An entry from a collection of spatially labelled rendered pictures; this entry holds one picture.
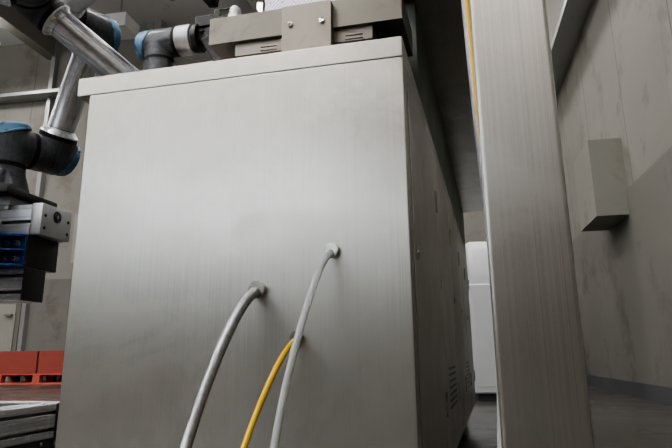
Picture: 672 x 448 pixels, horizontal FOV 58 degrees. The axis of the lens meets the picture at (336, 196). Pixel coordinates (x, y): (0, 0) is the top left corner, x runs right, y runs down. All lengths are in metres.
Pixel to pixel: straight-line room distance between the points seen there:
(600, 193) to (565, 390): 4.86
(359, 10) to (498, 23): 0.73
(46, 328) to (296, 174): 10.09
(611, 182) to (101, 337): 4.62
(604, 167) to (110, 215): 4.58
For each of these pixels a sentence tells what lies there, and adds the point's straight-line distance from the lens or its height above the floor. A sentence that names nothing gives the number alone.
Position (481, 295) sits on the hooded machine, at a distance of 5.00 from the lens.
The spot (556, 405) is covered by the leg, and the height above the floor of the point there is 0.32.
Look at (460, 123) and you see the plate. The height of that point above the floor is 1.14.
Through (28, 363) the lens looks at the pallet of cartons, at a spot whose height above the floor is 0.28.
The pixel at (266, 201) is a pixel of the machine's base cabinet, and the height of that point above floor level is 0.61.
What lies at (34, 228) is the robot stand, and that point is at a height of 0.70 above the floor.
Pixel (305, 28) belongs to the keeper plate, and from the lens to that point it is 1.22.
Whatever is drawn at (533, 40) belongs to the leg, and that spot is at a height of 0.59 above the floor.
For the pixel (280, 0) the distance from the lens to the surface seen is 1.54.
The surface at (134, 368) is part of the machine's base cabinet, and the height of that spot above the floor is 0.33.
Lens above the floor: 0.35
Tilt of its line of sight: 15 degrees up
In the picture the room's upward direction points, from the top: 1 degrees counter-clockwise
